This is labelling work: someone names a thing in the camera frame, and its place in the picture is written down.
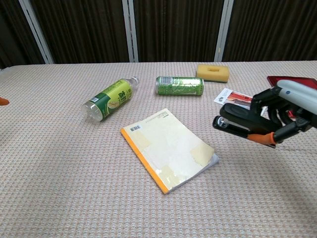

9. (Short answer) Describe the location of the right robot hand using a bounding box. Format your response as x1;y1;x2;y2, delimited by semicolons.
246;79;317;145

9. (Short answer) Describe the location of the black stapler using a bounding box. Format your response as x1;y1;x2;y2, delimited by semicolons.
212;103;277;149

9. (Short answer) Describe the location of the red certificate folder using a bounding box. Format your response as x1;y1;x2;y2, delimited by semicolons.
266;75;317;119

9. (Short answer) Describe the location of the red and white postcard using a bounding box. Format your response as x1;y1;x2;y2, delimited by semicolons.
213;88;268;117

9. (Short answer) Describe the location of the yellow sponge with green base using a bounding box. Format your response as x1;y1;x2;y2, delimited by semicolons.
196;64;230;83

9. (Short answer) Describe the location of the green drink can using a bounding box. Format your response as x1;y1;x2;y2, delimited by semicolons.
155;76;205;96

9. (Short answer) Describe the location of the yellow notebook with orange spine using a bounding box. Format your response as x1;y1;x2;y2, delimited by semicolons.
120;108;219;195

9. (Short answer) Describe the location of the green label plastic bottle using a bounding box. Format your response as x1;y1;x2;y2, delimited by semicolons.
81;76;139;123

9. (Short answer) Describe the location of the grey partition post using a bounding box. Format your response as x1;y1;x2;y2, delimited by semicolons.
213;0;234;62
19;0;54;64
122;0;139;63

